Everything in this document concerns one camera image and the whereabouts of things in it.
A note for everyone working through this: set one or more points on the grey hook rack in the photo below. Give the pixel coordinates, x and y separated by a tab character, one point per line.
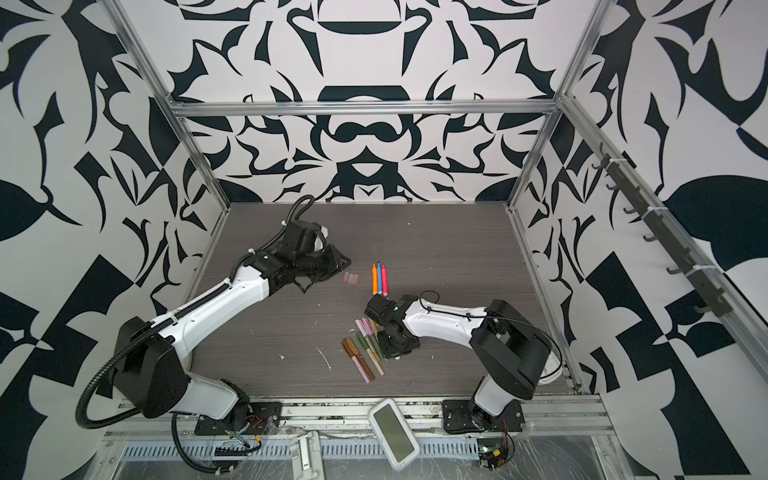
704	276

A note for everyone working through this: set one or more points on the gold cap beige marker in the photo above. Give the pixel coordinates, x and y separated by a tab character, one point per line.
373	327

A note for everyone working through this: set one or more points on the light pink cap brown marker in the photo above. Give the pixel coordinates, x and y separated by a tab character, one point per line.
366	339

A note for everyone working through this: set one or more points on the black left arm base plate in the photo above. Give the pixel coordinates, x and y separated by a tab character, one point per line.
254	418

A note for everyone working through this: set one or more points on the small circuit board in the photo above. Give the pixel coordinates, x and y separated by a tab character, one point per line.
495	454

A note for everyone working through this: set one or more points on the aluminium corner post back right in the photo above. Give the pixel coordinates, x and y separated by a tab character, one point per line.
585	47

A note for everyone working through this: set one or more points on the orange highlighter pen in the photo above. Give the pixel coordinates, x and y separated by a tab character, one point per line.
373	274

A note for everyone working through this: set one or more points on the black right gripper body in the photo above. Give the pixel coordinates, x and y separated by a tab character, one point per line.
391	346

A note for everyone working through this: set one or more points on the pink cap green marker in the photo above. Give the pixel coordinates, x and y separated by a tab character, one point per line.
372	337

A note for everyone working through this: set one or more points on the aluminium corner post back left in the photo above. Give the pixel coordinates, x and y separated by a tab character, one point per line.
130	40

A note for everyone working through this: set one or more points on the aluminium horizontal back bar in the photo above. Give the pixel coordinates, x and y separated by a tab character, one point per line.
373	107

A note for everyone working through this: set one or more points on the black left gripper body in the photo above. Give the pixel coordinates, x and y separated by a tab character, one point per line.
320	265

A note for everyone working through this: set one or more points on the gold cap brown marker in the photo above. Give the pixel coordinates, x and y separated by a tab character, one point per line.
357	352

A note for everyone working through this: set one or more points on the white tablet device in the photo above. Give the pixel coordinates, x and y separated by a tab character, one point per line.
395	436

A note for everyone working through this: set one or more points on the white bracket front rail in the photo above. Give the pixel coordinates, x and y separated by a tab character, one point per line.
306	457

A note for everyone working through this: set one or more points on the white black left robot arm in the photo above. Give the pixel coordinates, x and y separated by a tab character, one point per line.
152	376

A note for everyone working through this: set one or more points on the aluminium corner post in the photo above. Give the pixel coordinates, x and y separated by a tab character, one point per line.
130	40
585	47

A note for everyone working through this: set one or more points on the white square alarm clock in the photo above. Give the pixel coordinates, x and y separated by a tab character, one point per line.
552	370

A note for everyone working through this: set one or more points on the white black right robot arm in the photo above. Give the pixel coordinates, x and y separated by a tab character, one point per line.
517	356

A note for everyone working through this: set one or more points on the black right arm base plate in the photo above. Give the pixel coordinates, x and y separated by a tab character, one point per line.
464	417

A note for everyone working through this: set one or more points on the pink red highlighter pen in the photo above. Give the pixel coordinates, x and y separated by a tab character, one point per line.
384	280

